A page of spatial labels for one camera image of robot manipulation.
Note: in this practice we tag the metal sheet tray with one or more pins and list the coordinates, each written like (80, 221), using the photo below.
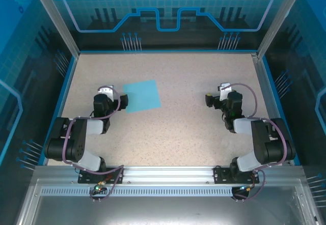
(165, 212)

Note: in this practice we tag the aluminium side rail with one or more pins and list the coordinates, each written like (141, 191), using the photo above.
(264, 82)

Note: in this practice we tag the light blue paper sheet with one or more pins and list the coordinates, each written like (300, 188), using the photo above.
(144, 96)

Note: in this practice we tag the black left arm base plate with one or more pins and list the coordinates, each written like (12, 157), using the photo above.
(84, 178)

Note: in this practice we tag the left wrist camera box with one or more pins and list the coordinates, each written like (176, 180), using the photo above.
(105, 90)

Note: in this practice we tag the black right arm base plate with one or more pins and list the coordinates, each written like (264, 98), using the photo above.
(220, 176)

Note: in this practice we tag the aluminium front rail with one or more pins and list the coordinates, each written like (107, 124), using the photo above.
(165, 174)

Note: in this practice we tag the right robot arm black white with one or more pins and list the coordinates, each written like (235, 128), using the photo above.
(265, 141)

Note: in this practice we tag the aluminium frame post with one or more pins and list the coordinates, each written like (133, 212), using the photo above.
(278, 18)
(56, 18)

